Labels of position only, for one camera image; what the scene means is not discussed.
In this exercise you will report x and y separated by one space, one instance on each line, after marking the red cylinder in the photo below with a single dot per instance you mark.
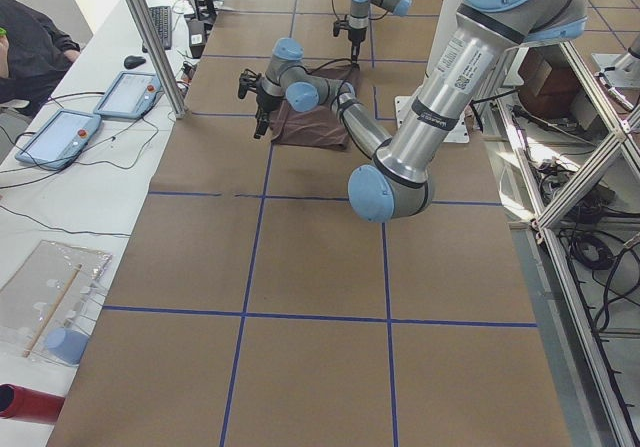
28 405

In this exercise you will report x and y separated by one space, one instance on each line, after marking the far teach pendant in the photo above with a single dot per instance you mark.
130 96

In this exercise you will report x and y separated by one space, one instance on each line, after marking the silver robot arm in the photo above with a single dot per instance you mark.
357 21
396 182

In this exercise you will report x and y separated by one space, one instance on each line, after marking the clear plastic bag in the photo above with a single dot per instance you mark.
58 285

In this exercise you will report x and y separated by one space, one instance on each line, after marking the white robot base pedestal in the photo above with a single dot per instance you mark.
437 104

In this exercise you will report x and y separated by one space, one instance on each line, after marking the aluminium frame rack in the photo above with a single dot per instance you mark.
566 123

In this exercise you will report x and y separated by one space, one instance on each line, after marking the black computer mouse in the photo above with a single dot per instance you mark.
133 61

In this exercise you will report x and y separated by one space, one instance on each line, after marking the aluminium frame post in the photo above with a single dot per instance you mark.
144 24

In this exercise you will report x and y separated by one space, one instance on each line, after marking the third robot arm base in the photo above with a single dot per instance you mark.
619 70

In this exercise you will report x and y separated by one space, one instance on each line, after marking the teach pendant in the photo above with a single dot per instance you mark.
130 96
60 140

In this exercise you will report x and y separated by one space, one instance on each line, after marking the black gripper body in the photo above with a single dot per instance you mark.
263 105
356 36

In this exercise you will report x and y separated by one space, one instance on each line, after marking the black keyboard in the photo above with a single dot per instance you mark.
161 17

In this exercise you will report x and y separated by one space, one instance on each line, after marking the dark brown t-shirt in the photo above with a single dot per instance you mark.
318 128

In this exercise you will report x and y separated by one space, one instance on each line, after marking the blue plastic cup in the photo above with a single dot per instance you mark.
66 344

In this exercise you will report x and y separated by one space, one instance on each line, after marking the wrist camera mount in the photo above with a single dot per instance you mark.
249 81
340 25

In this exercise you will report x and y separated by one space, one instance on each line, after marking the near teach pendant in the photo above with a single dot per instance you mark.
60 140

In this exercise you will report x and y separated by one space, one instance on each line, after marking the person in dark clothes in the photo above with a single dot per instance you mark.
35 56

